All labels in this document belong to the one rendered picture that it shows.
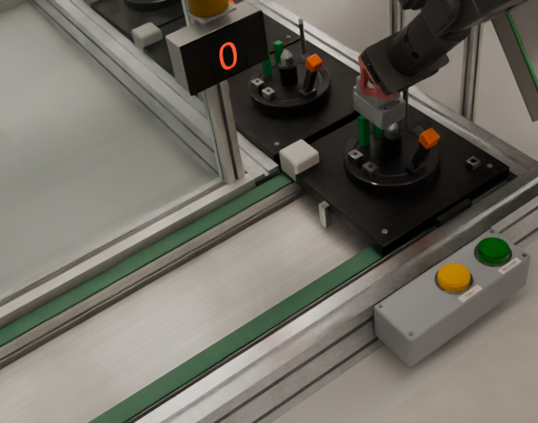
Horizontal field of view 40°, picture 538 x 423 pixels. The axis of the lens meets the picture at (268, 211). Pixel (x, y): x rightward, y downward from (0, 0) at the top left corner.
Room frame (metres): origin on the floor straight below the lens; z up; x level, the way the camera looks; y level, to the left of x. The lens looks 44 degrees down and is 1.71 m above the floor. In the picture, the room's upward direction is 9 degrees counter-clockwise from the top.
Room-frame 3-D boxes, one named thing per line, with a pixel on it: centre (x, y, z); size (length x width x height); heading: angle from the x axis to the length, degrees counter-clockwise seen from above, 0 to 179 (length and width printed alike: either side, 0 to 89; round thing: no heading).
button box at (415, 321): (0.60, -0.22, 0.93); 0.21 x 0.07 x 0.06; 118
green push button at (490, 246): (0.64, -0.28, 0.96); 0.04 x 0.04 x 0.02
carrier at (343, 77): (1.06, -0.07, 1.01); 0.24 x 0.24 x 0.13; 28
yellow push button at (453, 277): (0.60, -0.22, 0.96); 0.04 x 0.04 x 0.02
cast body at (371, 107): (0.86, -0.17, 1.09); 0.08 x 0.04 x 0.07; 28
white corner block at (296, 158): (0.87, -0.06, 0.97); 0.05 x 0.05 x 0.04; 28
